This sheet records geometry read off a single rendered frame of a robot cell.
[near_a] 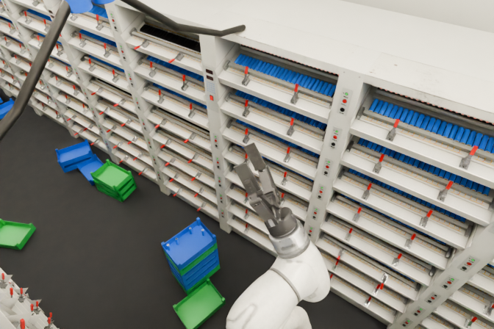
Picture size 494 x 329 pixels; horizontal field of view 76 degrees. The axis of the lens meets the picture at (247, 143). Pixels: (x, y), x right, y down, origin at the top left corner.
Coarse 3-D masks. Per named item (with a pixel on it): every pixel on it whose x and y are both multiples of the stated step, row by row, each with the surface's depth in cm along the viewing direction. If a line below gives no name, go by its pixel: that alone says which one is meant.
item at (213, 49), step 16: (224, 16) 153; (208, 48) 153; (224, 48) 156; (208, 64) 159; (208, 112) 183; (224, 144) 196; (224, 160) 205; (224, 176) 215; (224, 192) 228; (224, 208) 242; (224, 224) 260
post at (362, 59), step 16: (368, 48) 129; (352, 64) 120; (368, 64) 120; (352, 80) 119; (336, 96) 127; (352, 96) 123; (336, 112) 132; (352, 112) 127; (320, 160) 154; (336, 160) 148; (320, 176) 160; (320, 208) 175; (304, 224) 193; (320, 224) 184
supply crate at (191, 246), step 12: (192, 228) 223; (204, 228) 222; (168, 240) 211; (180, 240) 217; (192, 240) 217; (204, 240) 217; (168, 252) 210; (180, 252) 210; (192, 252) 210; (180, 264) 198
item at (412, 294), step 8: (320, 240) 200; (328, 240) 199; (320, 248) 202; (328, 248) 197; (336, 248) 196; (336, 256) 195; (344, 256) 193; (352, 264) 190; (360, 264) 189; (368, 272) 186; (376, 272) 185; (376, 280) 186; (392, 280) 182; (392, 288) 181; (400, 288) 179; (408, 288) 179; (416, 288) 176; (408, 296) 177; (416, 296) 176
